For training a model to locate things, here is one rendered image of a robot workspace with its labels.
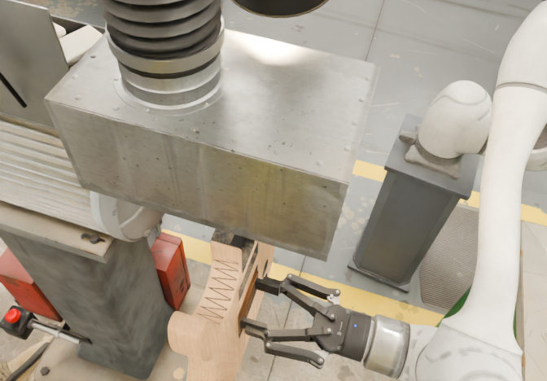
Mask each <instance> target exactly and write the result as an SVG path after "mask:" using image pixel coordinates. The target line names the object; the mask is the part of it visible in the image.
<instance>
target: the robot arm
mask: <svg viewBox="0 0 547 381"><path fill-rule="evenodd" d="M399 139H400V140H402V141H403V142H406V143H408V144H409V145H410V149H409V151H408V152H407V153H406V154H405V157H404V161H405V162H407V163H410V164H417V165H420V166H422V167H424V168H427V169H430V170H433V171H436V172H437V173H442V174H444V175H446V176H448V177H450V178H451V179H453V180H458V179H459V177H460V176H461V166H462V161H463V157H464V154H479V155H483V156H485V158H484V166H483V172H482V177H481V185H480V195H479V234H478V253H477V263H476V270H475V277H474V281H473V283H472V287H471V289H470V293H469V295H468V297H467V299H466V302H465V304H464V305H463V307H462V308H461V309H460V311H459V312H458V313H456V314H454V315H453V316H451V317H447V318H445V319H443V320H442V322H441V323H440V326H439V328H438V327H433V326H428V325H413V324H409V323H406V322H403V321H398V320H396V319H393V318H390V317H385V316H383V315H380V314H376V315H375V316H374V318H373V320H372V321H371V316H368V315H365V314H363V313H358V312H355V311H352V310H346V309H345V308H344V307H342V306H341V305H340V304H339V296H340V294H341V291H340V289H335V288H327V287H324V286H321V285H319V284H316V283H315V282H311V281H309V280H307V279H305V278H301V277H299V276H297V275H294V274H291V273H289V274H287V276H286V277H285V278H284V279H283V280H282V281H279V280H277V279H274V278H270V277H263V279H261V278H256V281H255V289H257V290H260V291H264V292H267V293H269V294H272V295H275V296H278V295H279V293H280V294H281V293H282V294H283V295H285V296H287V297H288V298H289V299H291V300H293V301H294V302H295V303H297V304H298V305H299V306H300V307H302V308H303V309H305V310H307V311H308V312H309V313H310V314H311V315H312V316H313V317H314V319H313V324H312V327H308V328H305V329H277V330H268V328H267V324H265V323H263V322H258V321H255V320H252V319H250V318H246V317H242V319H241V321H240V327H241V328H244V329H245V330H244V333H245V334H246V335H250V336H253V337H256V338H258V339H262V340H263V342H264V351H265V353H268V354H271V355H275V356H279V357H285V358H289V359H293V360H297V361H303V362H307V363H309V364H310V365H312V366H314V367H316V368H317V369H321V368H322V367H323V364H324V362H325V359H326V357H327V355H331V354H338V355H340V356H341V357H346V358H348V359H352V360H354V361H359V362H361V360H362V359H363V366H364V368H365V369H367V370H372V371H374V372H377V373H380V374H384V375H386V376H388V377H389V378H394V379H398V380H400V381H523V378H522V355H523V351H522V349H521V348H520V347H519V345H518V343H517V341H516V340H515V337H514V332H513V320H514V309H515V303H516V298H517V292H518V284H519V256H520V216H521V189H522V180H523V173H524V169H525V170H529V171H543V170H547V0H546V1H543V2H542V3H540V4H539V5H538V6H537V7H536V8H535V9H534V10H533V11H532V12H531V13H530V14H529V15H528V16H527V18H526V19H525V20H524V21H523V23H522V24H521V26H520V27H519V29H518V30H517V31H516V33H515V34H514V36H513V37H512V38H511V40H510V43H509V45H508V46H507V49H506V51H505V54H504V57H503V59H502V61H501V66H500V68H499V71H498V76H497V84H496V89H495V92H494V95H493V102H491V98H490V96H489V94H488V92H487V91H486V90H485V89H484V88H483V87H482V86H480V85H478V84H476V83H474V82H472V81H455V82H453V83H451V84H449V85H447V86H446V87H445V88H443V89H442V90H441V91H440V92H439V93H438V94H437V95H436V97H435V98H434V99H433V101H432V102H431V105H430V106H429V108H428V109H427V112H426V114H425V116H424V118H423V121H422V124H418V125H416V128H415V133H413V132H408V131H403V130H402V131H401V132H400V136H399ZM297 289H299V290H301V291H304V292H307V293H309V294H310V295H313V296H316V297H318V298H321V299H323V300H327V301H328V302H329V303H332V304H333V305H331V306H328V307H324V306H322V305H321V304H319V303H318V302H315V301H313V300H311V299H310V298H308V297H307V296H306V295H305V294H303V293H302V292H300V291H298V290H297ZM292 341H304V342H316V344H317V345H318V346H319V348H320V349H321V350H322V351H320V352H319V351H315V352H313V351H310V350H307V349H303V348H297V347H292V346H289V345H285V344H278V343H274V342H292Z"/></svg>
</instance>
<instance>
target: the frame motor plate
mask: <svg viewBox="0 0 547 381"><path fill-rule="evenodd" d="M0 230H5V231H7V232H10V233H12V234H17V235H19V236H22V237H25V238H27V239H32V240H35V241H38V242H40V243H44V244H47V245H50V246H52V247H57V248H59V249H62V250H64V251H67V252H72V253H75V254H77V255H80V256H84V257H87V258H90V259H92V260H95V261H99V262H102V263H104V264H106V263H108V261H109V259H110V258H111V256H112V254H113V252H114V251H115V250H116V247H117V246H118V244H119V242H120V241H121V239H117V238H114V237H113V236H111V235H109V234H105V233H102V232H99V231H97V230H92V229H90V228H86V227H84V226H79V225H77V224H74V223H71V222H68V221H64V220H61V219H59V218H55V217H51V216H48V215H46V214H43V213H39V212H35V211H33V210H30V209H27V208H22V207H20V206H17V205H14V204H9V203H7V202H4V201H1V200H0Z"/></svg>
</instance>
